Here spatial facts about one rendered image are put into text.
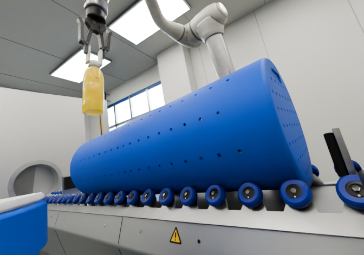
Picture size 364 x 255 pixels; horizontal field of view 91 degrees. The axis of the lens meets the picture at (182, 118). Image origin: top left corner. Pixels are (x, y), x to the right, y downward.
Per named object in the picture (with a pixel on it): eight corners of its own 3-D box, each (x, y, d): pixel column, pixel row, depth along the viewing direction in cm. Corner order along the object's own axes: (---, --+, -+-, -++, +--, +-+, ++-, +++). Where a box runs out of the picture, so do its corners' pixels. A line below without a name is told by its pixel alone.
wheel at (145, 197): (148, 191, 55) (143, 188, 54) (157, 189, 52) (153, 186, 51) (142, 207, 52) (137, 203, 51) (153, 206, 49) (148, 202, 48)
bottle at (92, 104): (78, 113, 63) (80, 67, 68) (99, 116, 68) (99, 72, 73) (85, 108, 59) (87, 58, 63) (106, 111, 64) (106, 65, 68)
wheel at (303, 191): (279, 184, 32) (275, 178, 31) (308, 180, 30) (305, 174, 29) (285, 210, 29) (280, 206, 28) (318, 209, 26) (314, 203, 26)
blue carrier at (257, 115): (128, 187, 100) (121, 137, 105) (317, 170, 47) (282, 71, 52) (72, 206, 78) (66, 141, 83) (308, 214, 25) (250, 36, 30)
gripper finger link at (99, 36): (94, 28, 74) (97, 29, 75) (99, 53, 73) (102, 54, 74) (98, 23, 71) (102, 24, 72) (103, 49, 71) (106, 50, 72)
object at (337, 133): (345, 190, 36) (323, 130, 39) (361, 190, 35) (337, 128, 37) (349, 206, 28) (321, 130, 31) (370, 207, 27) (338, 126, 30)
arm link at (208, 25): (239, 138, 108) (276, 129, 93) (225, 144, 97) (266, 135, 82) (200, 24, 116) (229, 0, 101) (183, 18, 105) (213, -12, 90)
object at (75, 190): (79, 198, 117) (78, 174, 120) (82, 198, 114) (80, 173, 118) (62, 203, 109) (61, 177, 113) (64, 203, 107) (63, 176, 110)
